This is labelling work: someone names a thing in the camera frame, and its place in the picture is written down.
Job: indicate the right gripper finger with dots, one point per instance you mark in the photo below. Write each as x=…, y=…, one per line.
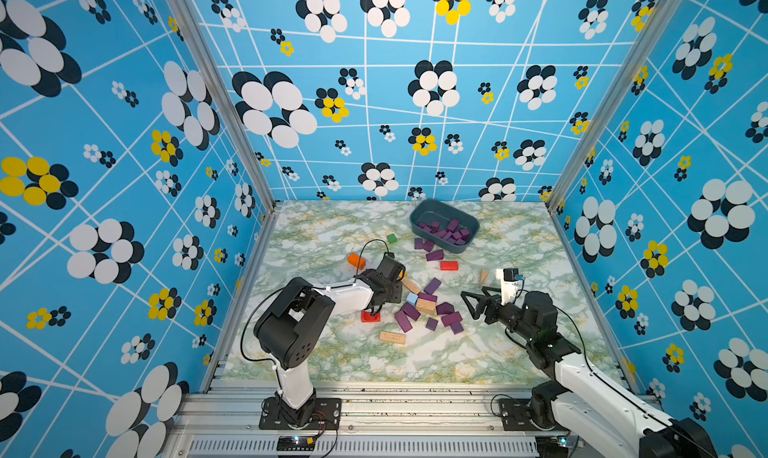
x=491, y=292
x=482, y=307

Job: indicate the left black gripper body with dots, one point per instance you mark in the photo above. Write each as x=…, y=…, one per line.
x=394, y=293

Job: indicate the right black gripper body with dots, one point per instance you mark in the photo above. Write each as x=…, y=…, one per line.
x=511, y=318

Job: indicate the purple brick front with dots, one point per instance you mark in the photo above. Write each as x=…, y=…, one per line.
x=403, y=321
x=450, y=319

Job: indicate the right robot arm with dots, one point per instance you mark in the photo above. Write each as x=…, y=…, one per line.
x=577, y=396

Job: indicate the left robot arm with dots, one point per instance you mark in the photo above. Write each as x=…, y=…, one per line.
x=292, y=325

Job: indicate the purple wedge near bin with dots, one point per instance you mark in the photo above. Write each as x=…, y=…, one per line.
x=435, y=256

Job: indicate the dark teal storage bin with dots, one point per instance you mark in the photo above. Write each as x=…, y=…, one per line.
x=430, y=218

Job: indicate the engraved natural wood brick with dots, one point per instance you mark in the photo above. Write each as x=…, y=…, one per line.
x=411, y=286

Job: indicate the orange brick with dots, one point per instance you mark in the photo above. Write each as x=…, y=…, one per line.
x=356, y=261

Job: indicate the purple slanted brick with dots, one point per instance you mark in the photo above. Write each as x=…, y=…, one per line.
x=410, y=311

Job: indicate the red arch brick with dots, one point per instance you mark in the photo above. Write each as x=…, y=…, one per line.
x=367, y=317

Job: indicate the purple block right cluster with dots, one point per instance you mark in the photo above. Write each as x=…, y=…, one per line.
x=445, y=309

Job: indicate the red flat brick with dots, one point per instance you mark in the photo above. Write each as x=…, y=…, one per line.
x=449, y=266

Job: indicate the natural wood square brick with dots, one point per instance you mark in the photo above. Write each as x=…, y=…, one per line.
x=426, y=306

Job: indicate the purple long brick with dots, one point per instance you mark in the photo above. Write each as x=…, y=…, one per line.
x=432, y=287

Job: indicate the natural wood brick front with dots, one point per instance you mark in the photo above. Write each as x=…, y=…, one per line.
x=393, y=338

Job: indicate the small purple front cube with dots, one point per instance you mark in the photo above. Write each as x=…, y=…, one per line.
x=432, y=324

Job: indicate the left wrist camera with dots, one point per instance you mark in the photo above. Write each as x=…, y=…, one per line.
x=390, y=268

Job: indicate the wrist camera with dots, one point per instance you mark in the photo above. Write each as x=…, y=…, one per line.
x=390, y=268
x=511, y=284

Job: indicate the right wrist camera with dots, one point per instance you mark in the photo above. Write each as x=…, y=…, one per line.
x=511, y=284

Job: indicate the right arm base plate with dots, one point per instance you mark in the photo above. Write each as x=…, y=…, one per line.
x=516, y=415

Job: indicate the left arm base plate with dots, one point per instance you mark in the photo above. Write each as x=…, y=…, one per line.
x=316, y=414

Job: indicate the aluminium front rail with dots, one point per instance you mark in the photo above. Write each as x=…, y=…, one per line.
x=385, y=420

